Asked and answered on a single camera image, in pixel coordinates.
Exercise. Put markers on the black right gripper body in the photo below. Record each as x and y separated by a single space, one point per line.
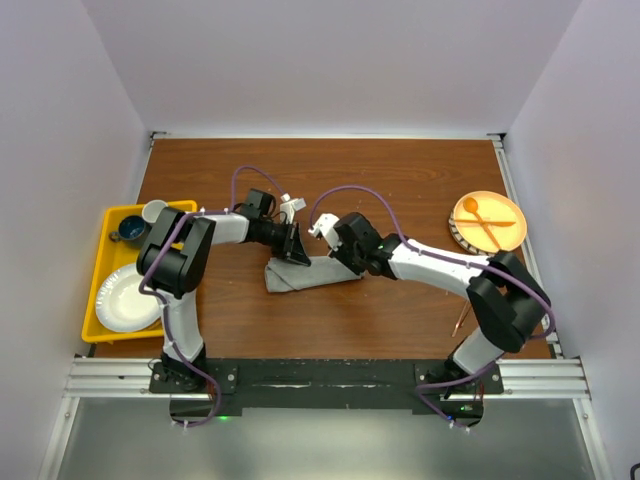
352 257

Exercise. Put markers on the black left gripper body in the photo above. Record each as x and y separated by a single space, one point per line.
284 234

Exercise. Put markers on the grey cloth napkin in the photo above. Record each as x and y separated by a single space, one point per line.
282 276

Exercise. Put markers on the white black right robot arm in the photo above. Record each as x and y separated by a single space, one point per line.
506 300

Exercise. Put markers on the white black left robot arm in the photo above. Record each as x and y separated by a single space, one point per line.
173 260

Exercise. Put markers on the orange plastic spoon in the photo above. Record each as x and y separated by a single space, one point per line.
470 204

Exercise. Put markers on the copper metal spoon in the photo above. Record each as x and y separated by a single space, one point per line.
461 319

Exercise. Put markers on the grey ceramic mug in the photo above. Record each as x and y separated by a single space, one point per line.
152 209

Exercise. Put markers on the orange divided plate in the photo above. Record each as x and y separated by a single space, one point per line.
494 207

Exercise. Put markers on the dark blue ceramic cup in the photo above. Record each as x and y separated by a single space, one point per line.
132 231

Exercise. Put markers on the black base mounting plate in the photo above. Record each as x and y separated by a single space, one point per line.
415 385

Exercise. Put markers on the yellow plastic tray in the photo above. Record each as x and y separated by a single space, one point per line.
110 257

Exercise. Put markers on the white ceramic plate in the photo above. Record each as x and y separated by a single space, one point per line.
119 305

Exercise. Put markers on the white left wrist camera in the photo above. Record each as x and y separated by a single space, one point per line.
288 207

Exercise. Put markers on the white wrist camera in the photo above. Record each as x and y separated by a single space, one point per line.
324 228
288 207

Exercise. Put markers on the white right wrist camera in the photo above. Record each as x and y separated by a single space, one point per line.
324 228

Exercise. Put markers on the aluminium right frame rail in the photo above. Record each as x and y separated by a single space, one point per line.
529 258

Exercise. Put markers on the aluminium frame rail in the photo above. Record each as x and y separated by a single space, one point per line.
529 258
509 379

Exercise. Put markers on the aluminium front frame rail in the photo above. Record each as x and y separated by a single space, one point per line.
509 379

